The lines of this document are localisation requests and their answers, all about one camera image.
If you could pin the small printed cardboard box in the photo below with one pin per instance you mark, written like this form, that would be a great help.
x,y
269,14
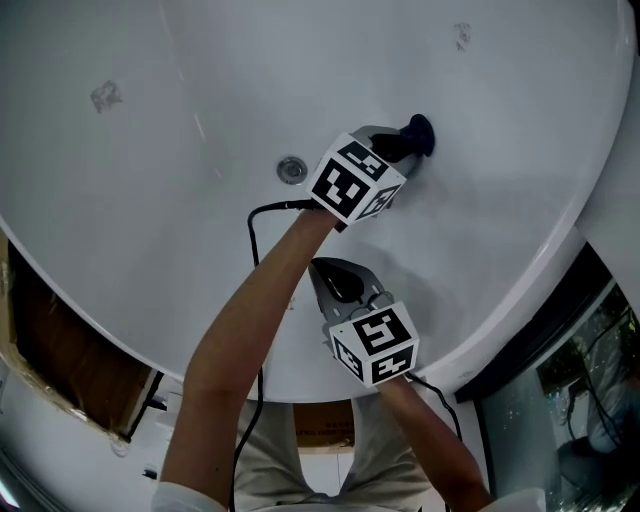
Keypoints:
x,y
325,425

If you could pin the round metal bathtub drain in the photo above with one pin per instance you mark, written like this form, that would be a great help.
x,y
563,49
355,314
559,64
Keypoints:
x,y
291,169

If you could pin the white bathtub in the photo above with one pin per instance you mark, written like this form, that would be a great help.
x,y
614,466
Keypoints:
x,y
150,225

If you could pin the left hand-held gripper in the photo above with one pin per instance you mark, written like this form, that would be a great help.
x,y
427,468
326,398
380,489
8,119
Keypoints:
x,y
340,185

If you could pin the person's beige trousers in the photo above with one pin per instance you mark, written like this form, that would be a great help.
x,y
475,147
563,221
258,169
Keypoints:
x,y
390,465

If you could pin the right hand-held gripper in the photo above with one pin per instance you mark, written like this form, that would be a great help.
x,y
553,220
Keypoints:
x,y
380,365

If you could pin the person's left forearm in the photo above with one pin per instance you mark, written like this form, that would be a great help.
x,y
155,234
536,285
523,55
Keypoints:
x,y
240,350

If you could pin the large cardboard box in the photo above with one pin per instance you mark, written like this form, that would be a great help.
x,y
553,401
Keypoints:
x,y
75,360

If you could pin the person's white shirt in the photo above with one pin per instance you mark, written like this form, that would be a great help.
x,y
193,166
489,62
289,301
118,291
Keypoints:
x,y
190,500

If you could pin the person's right forearm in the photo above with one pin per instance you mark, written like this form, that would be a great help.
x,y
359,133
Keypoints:
x,y
430,440

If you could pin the dark blue cloth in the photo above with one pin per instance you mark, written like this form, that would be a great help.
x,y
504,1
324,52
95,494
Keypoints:
x,y
420,132

